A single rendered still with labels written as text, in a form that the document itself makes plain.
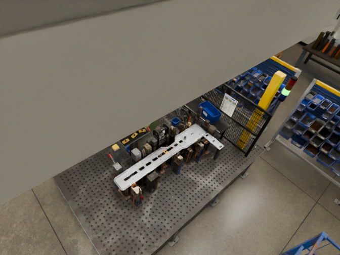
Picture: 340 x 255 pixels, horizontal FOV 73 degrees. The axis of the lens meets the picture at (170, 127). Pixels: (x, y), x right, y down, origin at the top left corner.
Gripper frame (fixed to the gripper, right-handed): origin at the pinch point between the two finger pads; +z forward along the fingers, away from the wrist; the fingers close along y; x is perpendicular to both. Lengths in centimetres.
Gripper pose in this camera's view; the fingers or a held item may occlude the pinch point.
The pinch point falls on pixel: (185, 118)
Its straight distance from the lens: 254.0
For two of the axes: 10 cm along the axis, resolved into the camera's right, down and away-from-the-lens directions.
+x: 5.9, -4.4, -6.7
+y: -5.8, 3.5, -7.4
